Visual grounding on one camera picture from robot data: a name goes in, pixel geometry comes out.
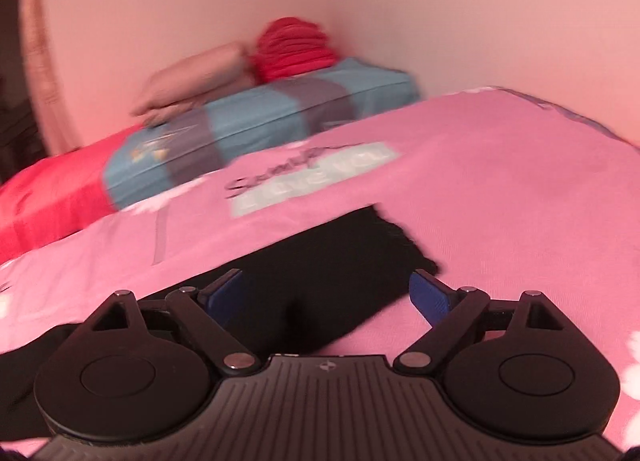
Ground black knit pants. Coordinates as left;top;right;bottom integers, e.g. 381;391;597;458
1;207;439;443

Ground teal grey striped pillow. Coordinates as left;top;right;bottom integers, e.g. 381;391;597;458
103;58;421;210

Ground red bed sheet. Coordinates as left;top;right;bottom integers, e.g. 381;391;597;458
0;125;139;263

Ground folded beige blanket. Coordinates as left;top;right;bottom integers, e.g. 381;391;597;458
130;43;256;126

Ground folded red blanket on bed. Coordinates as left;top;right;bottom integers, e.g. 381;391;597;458
250;17;341;83

